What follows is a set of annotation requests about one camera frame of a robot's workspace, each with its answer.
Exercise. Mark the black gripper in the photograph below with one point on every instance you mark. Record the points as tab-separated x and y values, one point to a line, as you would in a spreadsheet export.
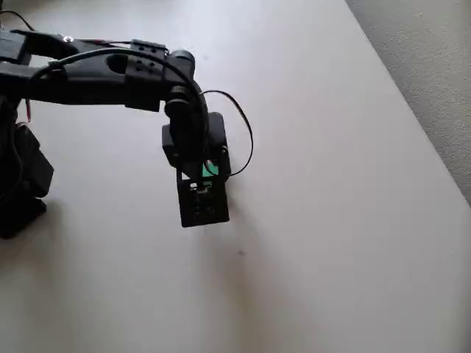
224	159

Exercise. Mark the green cube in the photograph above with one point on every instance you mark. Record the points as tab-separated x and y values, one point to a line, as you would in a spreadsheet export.
208	171

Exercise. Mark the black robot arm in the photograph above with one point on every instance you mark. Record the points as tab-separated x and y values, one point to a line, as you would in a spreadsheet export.
92	81

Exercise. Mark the black camera box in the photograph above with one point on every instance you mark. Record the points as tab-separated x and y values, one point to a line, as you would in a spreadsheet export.
204	213

